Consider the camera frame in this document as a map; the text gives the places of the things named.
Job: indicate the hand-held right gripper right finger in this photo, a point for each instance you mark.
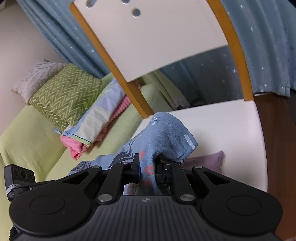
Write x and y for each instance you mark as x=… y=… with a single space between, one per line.
x=159 y=173

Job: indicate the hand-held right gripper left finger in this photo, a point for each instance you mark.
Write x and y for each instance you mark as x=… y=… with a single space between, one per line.
x=137 y=169

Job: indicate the blue patterned garment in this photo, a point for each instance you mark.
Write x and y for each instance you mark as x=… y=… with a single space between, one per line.
x=159 y=136

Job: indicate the mauve folded cloth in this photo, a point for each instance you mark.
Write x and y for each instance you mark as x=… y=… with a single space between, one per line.
x=205 y=161

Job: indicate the light blue patterned folded cloth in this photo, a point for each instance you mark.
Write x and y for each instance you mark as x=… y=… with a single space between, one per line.
x=97 y=115

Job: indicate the green zigzag pillow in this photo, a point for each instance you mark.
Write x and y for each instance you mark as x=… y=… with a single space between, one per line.
x=67 y=95

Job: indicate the white pillow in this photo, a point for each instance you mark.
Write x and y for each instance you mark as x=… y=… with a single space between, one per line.
x=34 y=76

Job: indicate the blue star curtain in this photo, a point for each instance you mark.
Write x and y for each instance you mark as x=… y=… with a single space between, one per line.
x=266 y=46

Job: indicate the white chair with wooden frame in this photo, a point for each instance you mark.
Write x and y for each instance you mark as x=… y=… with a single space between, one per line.
x=150 y=34

